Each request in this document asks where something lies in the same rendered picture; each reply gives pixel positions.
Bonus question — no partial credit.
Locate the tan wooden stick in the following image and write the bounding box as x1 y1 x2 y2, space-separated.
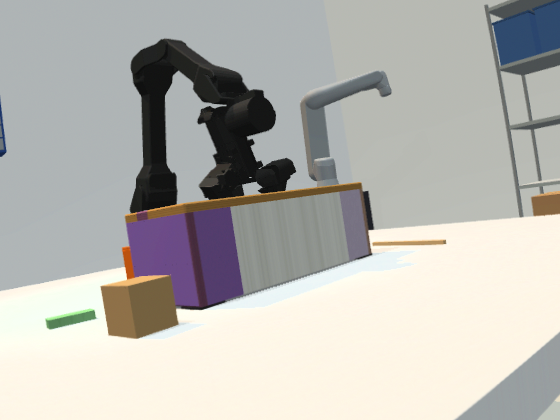
372 239 447 246

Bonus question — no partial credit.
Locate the green rectangular bar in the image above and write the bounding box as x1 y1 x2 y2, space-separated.
45 308 96 330

